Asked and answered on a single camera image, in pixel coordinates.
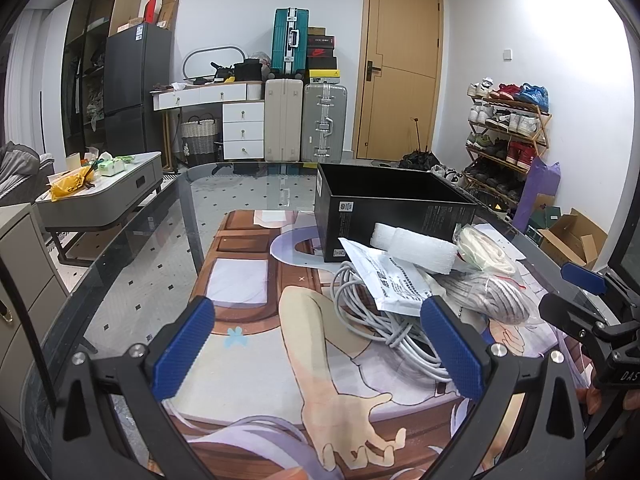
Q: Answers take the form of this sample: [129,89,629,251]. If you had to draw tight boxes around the striped socks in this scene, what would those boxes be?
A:
[435,271,536,325]

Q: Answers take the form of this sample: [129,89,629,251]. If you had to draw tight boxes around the white foam block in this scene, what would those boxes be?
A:
[370,222,458,274]

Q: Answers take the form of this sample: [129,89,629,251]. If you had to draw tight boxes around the grey cable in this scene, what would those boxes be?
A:
[330,260,454,384]

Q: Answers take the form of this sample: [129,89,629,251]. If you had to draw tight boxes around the white printed plastic pouch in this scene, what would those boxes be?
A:
[340,238,432,318]

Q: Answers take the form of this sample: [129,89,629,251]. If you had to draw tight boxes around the person's right hand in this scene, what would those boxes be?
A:
[576,384,640,415]

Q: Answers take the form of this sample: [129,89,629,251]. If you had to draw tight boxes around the open cardboard box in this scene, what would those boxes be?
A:
[539,208,608,270]

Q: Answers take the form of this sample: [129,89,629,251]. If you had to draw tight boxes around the wooden shoe rack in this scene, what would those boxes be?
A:
[463,86,552,214]

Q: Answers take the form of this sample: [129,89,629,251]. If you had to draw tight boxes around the anime printed table mat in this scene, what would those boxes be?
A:
[159,208,597,480]

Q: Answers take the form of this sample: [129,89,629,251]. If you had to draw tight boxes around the grey side cabinet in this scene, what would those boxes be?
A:
[0,204,68,429]

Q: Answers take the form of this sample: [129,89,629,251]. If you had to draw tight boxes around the black umbrella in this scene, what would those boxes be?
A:
[398,117,438,171]

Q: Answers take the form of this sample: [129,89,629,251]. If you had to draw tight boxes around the black cardboard box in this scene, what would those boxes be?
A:
[314,164,478,262]

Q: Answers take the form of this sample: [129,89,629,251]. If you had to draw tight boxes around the grey coffee table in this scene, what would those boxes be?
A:
[35,152,163,266]

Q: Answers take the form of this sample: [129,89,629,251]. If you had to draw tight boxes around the yellow bag on table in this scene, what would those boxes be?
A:
[49,166,94,202]

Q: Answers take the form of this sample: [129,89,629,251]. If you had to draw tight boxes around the wooden door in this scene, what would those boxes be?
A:
[352,0,444,162]

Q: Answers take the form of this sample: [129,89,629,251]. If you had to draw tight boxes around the grey sofa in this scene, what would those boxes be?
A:
[0,141,54,207]

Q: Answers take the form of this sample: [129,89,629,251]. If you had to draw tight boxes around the silver suitcase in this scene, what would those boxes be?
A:
[300,84,347,162]

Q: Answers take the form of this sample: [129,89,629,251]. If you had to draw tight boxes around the wicker basket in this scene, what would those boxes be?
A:
[181,116,219,156]

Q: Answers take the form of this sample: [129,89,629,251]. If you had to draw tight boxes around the stack of shoe boxes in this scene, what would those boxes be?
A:
[306,26,341,84]

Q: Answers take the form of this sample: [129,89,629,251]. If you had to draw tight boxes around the beige suitcase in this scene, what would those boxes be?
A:
[264,79,304,162]

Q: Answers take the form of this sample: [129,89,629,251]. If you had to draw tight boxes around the white drawer desk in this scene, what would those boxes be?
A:
[151,81,265,160]

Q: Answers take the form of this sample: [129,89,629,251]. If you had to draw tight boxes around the black refrigerator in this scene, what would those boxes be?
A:
[103,23,172,156]

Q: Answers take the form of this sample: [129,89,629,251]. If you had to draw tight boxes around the teal suitcase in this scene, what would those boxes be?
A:
[270,8,309,79]

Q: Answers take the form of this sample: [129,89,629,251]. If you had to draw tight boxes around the oval mirror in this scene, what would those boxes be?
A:
[181,46,246,84]

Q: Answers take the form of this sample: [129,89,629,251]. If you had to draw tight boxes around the dark glass cabinet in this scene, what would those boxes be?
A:
[61,0,141,156]

